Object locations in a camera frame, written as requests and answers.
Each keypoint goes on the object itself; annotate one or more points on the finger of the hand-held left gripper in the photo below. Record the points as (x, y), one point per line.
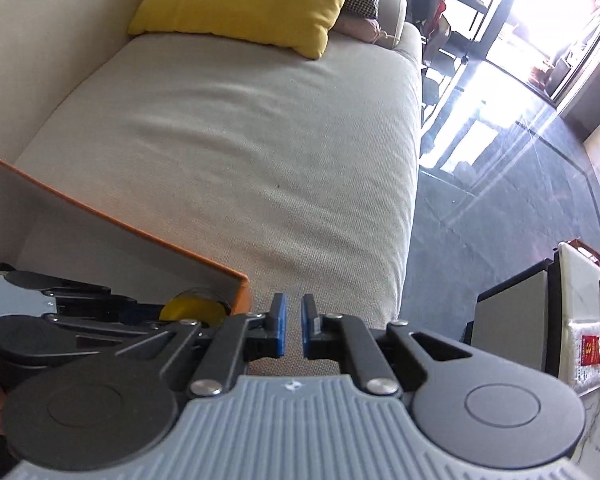
(130, 327)
(60, 282)

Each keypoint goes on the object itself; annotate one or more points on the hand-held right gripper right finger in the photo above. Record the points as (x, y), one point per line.
(307, 327)

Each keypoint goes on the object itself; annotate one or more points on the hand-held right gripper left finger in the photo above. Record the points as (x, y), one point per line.
(279, 327)

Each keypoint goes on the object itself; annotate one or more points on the orange cardboard box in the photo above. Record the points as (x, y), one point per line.
(55, 220)

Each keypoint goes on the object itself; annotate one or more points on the yellow round toy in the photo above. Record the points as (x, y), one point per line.
(190, 308)

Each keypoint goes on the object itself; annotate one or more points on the white marble desktop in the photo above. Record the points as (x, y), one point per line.
(587, 300)

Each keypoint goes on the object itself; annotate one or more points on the beige sofa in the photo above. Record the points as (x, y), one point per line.
(230, 160)

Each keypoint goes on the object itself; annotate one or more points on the grey side cabinet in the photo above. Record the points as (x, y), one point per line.
(515, 315)

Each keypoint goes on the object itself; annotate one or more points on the white packet red label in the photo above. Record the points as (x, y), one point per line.
(587, 355)

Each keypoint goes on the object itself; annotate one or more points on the pink cushion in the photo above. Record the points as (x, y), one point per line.
(362, 27)

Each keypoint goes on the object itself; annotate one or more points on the yellow pillow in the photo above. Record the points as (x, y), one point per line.
(240, 0)

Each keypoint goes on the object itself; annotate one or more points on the black metal chair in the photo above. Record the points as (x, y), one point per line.
(460, 20)

